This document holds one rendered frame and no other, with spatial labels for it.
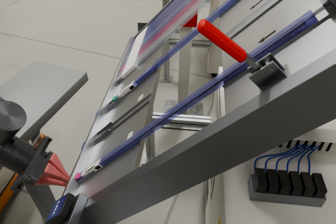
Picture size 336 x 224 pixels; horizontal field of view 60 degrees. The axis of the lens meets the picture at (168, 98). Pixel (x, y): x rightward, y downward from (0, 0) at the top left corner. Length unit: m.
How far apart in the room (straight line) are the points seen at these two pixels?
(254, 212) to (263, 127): 0.41
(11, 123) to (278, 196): 0.56
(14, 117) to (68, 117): 1.33
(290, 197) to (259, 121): 0.43
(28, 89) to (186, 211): 0.83
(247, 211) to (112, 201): 0.35
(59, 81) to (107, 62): 1.21
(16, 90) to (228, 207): 0.80
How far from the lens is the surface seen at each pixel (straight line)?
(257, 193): 0.71
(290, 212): 0.75
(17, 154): 0.61
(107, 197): 0.47
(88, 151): 0.68
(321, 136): 0.87
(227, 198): 0.73
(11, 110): 0.56
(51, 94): 1.07
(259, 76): 0.32
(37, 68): 1.22
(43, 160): 0.61
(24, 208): 1.55
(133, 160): 0.48
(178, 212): 1.40
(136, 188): 0.44
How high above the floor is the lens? 1.23
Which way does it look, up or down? 40 degrees down
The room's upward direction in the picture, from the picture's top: straight up
